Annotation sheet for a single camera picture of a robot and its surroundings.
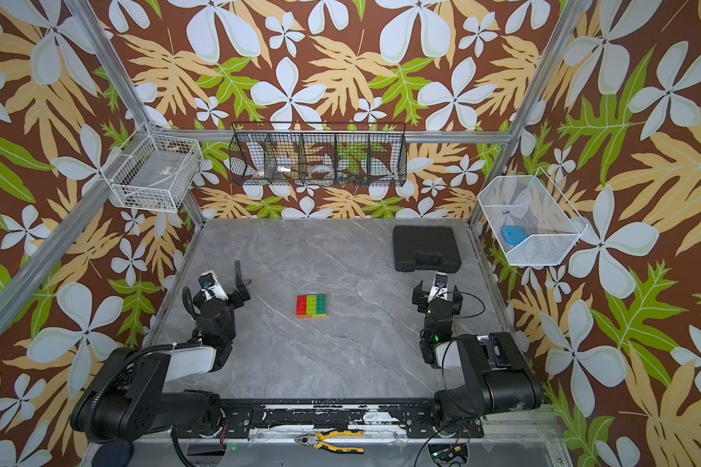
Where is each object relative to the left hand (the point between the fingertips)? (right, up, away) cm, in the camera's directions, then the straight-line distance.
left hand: (222, 278), depth 87 cm
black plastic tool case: (+69, +9, +26) cm, 74 cm away
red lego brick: (+23, -10, +5) cm, 25 cm away
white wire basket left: (-21, +32, -1) cm, 38 cm away
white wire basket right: (+93, +22, -2) cm, 96 cm away
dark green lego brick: (+29, -9, +7) cm, 31 cm away
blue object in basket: (+85, +13, -6) cm, 86 cm away
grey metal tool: (-2, -1, +18) cm, 18 cm away
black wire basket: (+28, +41, +11) cm, 51 cm away
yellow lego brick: (+29, -13, +7) cm, 32 cm away
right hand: (+66, -2, +3) cm, 66 cm away
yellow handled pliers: (+30, -39, -16) cm, 51 cm away
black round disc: (-19, -41, -17) cm, 48 cm away
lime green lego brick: (+26, -10, +5) cm, 29 cm away
